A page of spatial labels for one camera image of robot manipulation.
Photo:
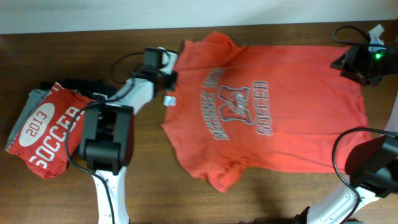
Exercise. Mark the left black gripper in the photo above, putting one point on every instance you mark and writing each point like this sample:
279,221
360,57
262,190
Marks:
170,83

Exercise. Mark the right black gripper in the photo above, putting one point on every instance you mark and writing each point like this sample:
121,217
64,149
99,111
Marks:
352,65

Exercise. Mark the orange McKinney Boyd soccer t-shirt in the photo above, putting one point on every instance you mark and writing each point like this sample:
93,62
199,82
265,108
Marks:
277,107

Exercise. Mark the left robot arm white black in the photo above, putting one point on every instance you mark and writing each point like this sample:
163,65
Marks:
107,140

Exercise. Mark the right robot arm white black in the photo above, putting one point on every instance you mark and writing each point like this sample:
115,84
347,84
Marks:
371,167

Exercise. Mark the folded navy blue shirt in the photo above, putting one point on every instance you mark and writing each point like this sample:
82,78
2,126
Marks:
85,90

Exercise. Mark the folded grey shirt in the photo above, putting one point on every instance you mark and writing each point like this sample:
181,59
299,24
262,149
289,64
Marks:
34,100

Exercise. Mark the folded red 2013 soccer shirt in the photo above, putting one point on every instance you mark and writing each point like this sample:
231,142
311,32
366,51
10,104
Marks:
50,134

